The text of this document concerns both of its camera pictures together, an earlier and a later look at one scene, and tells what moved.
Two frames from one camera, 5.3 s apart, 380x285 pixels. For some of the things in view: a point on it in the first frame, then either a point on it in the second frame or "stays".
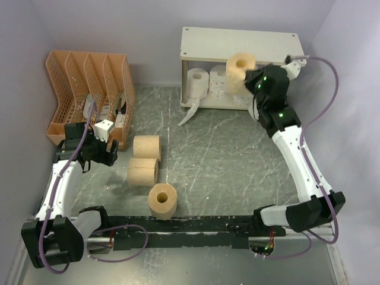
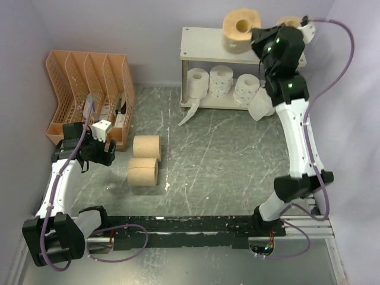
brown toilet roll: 142,172 stays
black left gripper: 105,157 stays
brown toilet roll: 237,64 → 290,21
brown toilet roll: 162,200 → 237,25
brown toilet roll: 147,146 stays
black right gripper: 251,75 → 260,36
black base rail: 215,231 stays
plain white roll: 198,84 stays
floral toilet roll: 217,79 stays
